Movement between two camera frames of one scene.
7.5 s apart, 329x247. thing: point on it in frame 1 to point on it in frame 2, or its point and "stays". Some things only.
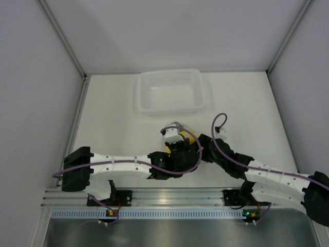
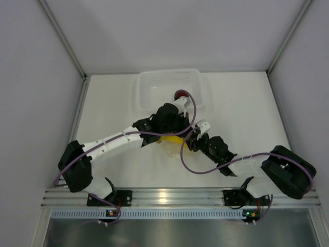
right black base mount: (236, 199) stays
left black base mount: (117, 198) stays
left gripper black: (185, 144) to (184, 121)
